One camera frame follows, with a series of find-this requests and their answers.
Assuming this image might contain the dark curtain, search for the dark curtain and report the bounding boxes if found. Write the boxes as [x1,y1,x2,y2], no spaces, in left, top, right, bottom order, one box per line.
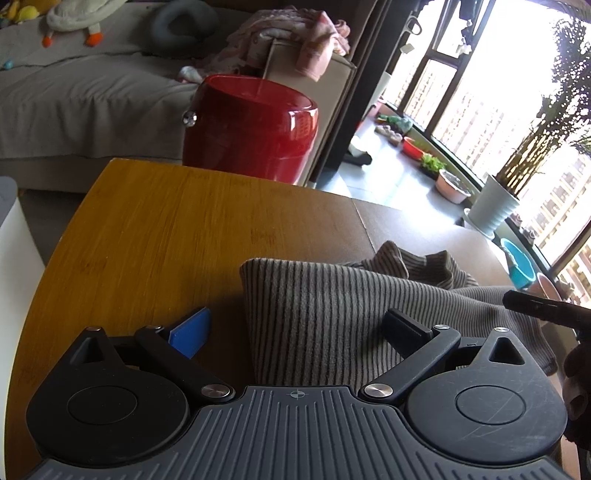
[342,0,416,107]

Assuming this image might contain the grey covered sofa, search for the grey covered sofa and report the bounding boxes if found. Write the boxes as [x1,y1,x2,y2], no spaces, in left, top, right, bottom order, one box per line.
[0,0,358,185]

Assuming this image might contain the white goose plush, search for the white goose plush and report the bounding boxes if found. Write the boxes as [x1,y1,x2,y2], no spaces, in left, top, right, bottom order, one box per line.
[44,0,127,48]

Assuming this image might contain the striped knit garment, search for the striped knit garment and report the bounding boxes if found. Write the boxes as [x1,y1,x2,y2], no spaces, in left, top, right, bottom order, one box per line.
[239,240,559,393]

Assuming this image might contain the green plant tray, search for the green plant tray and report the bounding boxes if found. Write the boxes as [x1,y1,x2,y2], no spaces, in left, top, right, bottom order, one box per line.
[419,154,446,178]

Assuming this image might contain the pink metal bowl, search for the pink metal bowl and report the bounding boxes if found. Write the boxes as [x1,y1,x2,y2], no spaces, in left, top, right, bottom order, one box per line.
[435,168,472,205]

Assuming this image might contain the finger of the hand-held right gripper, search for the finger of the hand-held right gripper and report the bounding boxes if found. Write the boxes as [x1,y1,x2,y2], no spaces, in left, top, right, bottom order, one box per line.
[502,290,591,330]

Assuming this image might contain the white marble side table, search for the white marble side table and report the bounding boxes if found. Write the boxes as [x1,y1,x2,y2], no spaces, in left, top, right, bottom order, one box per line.
[0,175,47,273]

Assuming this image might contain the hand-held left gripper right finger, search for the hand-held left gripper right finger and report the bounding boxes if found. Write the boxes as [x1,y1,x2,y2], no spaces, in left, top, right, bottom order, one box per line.
[360,308,532,407]

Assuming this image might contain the pink clothes pile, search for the pink clothes pile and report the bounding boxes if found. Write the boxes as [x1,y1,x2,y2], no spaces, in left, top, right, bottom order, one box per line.
[210,7,352,81]

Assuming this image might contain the green toy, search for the green toy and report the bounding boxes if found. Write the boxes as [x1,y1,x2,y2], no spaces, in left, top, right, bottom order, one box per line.
[383,115,414,134]

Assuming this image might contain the teal bucket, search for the teal bucket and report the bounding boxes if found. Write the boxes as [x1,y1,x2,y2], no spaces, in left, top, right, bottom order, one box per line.
[500,237,536,291]

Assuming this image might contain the grey neck pillow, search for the grey neck pillow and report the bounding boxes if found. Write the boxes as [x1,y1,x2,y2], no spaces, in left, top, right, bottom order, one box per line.
[154,0,220,47]

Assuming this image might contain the pink bucket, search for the pink bucket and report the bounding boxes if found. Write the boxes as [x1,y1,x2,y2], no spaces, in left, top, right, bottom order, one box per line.
[526,272,561,301]

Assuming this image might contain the red round stool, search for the red round stool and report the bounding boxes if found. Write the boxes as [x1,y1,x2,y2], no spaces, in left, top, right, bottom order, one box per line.
[182,74,320,185]

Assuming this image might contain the beige slippers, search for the beige slippers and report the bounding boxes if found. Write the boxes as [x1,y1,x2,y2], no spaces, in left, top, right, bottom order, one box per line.
[376,124,402,146]

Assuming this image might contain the bamboo plant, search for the bamboo plant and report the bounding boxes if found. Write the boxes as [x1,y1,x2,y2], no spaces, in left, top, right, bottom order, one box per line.
[496,14,591,199]

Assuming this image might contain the person's right forearm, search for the person's right forearm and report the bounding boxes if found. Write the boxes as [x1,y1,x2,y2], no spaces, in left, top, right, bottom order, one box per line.
[563,342,591,444]

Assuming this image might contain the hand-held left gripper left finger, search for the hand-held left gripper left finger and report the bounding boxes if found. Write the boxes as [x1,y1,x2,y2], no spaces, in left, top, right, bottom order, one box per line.
[65,307,236,406]

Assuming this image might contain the white plant pot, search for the white plant pot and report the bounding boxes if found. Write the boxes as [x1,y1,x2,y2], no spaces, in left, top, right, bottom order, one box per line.
[468,173,520,236]

